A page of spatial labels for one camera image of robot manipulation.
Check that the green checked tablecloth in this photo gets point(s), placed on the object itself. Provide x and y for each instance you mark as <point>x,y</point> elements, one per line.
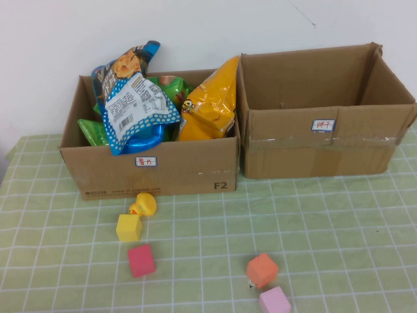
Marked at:
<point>325,244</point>

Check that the yellow rubber duck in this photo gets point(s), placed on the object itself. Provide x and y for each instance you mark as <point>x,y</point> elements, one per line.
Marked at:
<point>146,203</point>

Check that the yellow cube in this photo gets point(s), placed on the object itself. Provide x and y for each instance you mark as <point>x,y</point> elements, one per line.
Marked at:
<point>128,228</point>

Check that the large green chip bag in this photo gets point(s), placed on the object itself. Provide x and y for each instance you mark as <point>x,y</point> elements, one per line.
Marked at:
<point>169,83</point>

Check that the pink cube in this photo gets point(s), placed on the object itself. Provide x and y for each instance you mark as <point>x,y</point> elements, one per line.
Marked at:
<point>273,301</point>

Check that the small black white scrap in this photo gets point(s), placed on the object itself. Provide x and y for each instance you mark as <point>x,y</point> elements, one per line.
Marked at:
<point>251,284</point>

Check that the orange cube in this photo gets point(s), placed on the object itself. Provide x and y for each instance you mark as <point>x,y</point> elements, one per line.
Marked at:
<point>262,270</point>

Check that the yellow chip bag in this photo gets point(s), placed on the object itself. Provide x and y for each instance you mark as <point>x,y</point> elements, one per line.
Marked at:
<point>208,107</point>

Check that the taped cardboard box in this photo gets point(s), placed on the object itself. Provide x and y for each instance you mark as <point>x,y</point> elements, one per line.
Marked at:
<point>293,153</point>

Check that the cardboard box with F2 print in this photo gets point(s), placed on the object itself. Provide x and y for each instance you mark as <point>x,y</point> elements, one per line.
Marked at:
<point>182,176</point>

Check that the blue chip bag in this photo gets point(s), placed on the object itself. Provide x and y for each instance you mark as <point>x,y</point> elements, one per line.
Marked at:
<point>130,107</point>

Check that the red cube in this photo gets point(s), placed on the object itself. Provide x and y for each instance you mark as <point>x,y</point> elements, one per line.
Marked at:
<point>140,261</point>

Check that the white label red writing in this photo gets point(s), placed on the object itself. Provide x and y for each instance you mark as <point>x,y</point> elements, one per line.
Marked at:
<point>323,125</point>
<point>146,161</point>

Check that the small green chip bag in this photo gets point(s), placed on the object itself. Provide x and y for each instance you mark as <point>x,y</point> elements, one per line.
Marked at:
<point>92,132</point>

